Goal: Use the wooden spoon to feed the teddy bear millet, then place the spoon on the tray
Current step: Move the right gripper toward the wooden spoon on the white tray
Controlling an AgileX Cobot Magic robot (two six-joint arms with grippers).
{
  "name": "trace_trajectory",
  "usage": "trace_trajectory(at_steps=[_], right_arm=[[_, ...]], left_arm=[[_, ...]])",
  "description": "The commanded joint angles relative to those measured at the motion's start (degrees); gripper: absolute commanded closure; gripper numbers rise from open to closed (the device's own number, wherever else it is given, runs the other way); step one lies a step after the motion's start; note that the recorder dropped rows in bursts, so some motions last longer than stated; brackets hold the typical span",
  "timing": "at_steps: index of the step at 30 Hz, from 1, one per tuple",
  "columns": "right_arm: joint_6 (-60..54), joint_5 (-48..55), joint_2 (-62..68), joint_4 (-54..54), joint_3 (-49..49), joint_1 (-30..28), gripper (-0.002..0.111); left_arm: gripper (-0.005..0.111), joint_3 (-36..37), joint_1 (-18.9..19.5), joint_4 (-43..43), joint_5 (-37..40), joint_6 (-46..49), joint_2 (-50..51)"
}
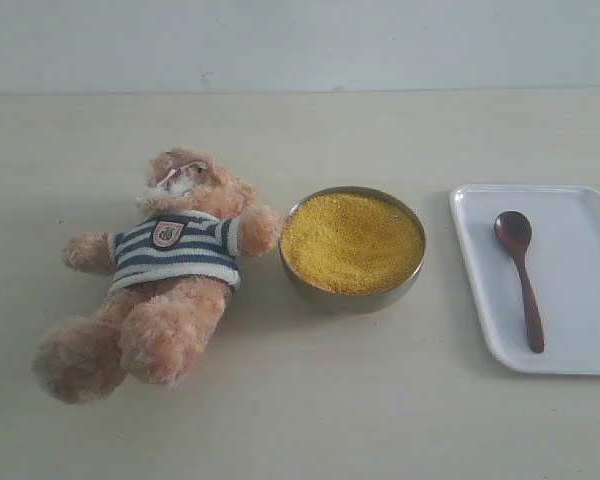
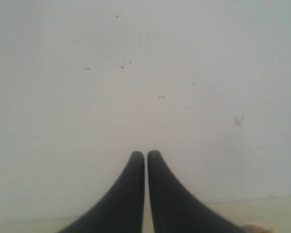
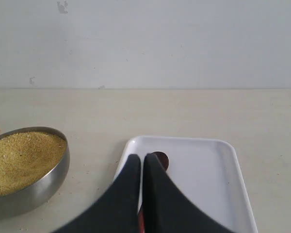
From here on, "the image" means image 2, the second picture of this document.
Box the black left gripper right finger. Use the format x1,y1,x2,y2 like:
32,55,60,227
147,150,244,233

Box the tan teddy bear striped sweater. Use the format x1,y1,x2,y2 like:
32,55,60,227
242,223,275,233

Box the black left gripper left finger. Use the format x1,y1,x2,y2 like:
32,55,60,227
60,151,145,233

